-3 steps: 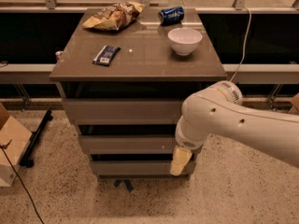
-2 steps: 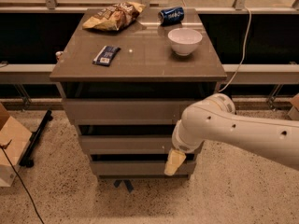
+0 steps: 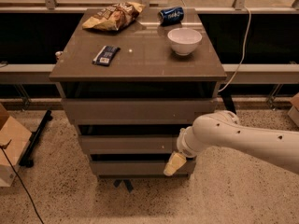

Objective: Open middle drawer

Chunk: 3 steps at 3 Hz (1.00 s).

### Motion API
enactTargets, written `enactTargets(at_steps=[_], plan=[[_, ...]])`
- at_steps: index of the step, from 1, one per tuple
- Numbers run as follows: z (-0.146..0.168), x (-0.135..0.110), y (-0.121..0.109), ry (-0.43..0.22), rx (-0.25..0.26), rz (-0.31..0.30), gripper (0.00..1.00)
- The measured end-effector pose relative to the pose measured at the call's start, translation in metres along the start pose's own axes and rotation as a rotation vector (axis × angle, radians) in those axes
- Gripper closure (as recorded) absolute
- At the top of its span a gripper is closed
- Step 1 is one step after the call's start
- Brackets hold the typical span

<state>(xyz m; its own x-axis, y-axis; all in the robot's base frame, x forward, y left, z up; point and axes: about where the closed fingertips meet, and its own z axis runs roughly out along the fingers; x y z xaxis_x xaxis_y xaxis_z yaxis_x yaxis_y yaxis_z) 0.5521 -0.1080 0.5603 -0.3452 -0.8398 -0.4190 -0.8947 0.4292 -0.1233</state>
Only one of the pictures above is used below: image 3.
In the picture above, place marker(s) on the white bowl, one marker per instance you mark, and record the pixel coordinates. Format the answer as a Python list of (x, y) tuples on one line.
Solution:
[(183, 41)]

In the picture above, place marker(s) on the black stand bar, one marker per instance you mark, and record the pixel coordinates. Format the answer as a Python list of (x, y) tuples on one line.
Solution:
[(26, 159)]

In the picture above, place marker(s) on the grey bottom drawer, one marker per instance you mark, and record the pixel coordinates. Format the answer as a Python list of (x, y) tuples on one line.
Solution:
[(128, 168)]

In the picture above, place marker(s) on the cardboard box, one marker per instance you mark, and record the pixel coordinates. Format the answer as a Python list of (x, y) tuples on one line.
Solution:
[(293, 113), (14, 138)]

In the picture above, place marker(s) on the chip bag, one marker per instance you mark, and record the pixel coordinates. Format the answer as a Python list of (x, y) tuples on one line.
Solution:
[(114, 17)]

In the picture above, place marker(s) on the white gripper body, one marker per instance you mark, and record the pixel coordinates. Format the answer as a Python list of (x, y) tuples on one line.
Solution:
[(182, 143)]

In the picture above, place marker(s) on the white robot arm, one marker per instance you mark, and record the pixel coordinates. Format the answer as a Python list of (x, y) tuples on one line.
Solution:
[(223, 129)]

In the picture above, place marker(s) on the grey drawer cabinet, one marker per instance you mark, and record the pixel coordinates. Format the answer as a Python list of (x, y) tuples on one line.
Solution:
[(151, 72)]

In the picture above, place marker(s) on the blue soda can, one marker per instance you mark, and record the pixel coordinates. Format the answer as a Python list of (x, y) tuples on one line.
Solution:
[(170, 15)]

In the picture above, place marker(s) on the grey drawer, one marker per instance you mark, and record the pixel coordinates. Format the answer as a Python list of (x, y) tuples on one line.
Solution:
[(120, 144), (135, 111), (128, 168)]

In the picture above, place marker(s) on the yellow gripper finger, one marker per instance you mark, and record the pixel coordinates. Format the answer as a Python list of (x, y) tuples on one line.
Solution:
[(176, 161)]

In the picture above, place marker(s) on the cardboard box left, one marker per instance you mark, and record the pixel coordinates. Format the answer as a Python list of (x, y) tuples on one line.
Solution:
[(14, 138)]

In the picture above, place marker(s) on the grey top drawer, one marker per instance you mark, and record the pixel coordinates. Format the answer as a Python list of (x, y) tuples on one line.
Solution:
[(135, 111)]

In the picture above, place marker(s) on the blue snack bar wrapper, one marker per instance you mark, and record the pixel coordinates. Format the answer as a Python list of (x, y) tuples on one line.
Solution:
[(105, 55)]

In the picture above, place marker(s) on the cardboard box right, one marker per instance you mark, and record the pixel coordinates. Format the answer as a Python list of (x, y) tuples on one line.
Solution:
[(293, 113)]

